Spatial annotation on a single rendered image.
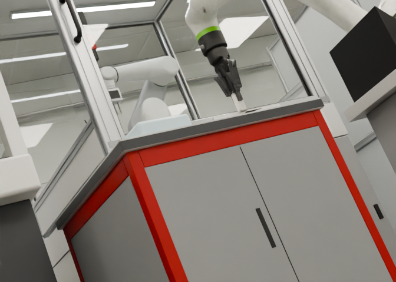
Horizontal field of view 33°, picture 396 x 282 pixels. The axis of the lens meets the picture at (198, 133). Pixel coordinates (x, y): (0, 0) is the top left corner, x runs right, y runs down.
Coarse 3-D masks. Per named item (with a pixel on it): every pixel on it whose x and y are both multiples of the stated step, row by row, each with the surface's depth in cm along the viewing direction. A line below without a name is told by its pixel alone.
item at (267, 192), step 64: (192, 128) 158; (256, 128) 168; (320, 128) 178; (128, 192) 152; (192, 192) 152; (256, 192) 160; (320, 192) 168; (128, 256) 159; (192, 256) 145; (256, 256) 152; (320, 256) 160; (384, 256) 168
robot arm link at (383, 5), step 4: (384, 0) 213; (388, 0) 211; (392, 0) 210; (380, 4) 214; (384, 4) 211; (388, 4) 209; (392, 4) 208; (380, 8) 211; (384, 8) 209; (388, 8) 208; (392, 8) 207; (388, 12) 207; (392, 12) 206
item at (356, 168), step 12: (336, 144) 260; (348, 144) 263; (348, 156) 260; (348, 168) 257; (360, 168) 260; (360, 180) 257; (360, 192) 254; (372, 192) 257; (372, 204) 254; (372, 216) 252; (384, 216) 254; (384, 228) 252; (384, 240) 249; (60, 264) 276; (72, 264) 263; (60, 276) 279; (72, 276) 266
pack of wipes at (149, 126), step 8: (152, 120) 158; (160, 120) 159; (168, 120) 160; (176, 120) 161; (184, 120) 162; (136, 128) 156; (144, 128) 155; (152, 128) 156; (160, 128) 158; (168, 128) 159; (128, 136) 159
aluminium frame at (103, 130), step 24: (48, 0) 233; (72, 0) 237; (264, 0) 280; (72, 24) 231; (288, 24) 278; (72, 48) 226; (288, 48) 273; (96, 72) 226; (312, 72) 271; (96, 96) 222; (312, 96) 265; (96, 120) 218; (192, 120) 237; (96, 144) 222; (72, 168) 244; (96, 168) 227; (48, 192) 271; (72, 192) 248; (48, 216) 277
